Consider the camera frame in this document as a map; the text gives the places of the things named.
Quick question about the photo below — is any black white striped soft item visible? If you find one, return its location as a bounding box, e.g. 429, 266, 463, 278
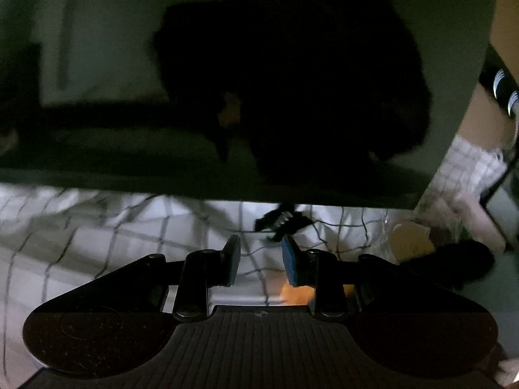
255, 204, 313, 242

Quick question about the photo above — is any black white checkered tablecloth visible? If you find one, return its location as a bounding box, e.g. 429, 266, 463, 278
0, 134, 509, 373

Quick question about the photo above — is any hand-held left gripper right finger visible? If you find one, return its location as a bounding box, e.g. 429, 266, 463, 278
282, 235, 424, 322

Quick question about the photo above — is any dark plush toy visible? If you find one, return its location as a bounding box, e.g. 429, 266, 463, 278
152, 0, 432, 195

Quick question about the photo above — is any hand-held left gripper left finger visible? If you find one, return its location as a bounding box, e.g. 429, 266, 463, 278
97, 235, 242, 323

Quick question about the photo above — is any orange soft item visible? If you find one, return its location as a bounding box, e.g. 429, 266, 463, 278
280, 281, 353, 304

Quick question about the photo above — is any tan round soft item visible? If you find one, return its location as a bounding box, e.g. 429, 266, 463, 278
390, 221, 436, 264

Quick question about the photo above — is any black fuzzy plush toy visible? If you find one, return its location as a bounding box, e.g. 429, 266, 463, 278
399, 240, 495, 290

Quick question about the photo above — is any pale pink plush toy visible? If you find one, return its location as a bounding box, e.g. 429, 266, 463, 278
430, 194, 507, 252

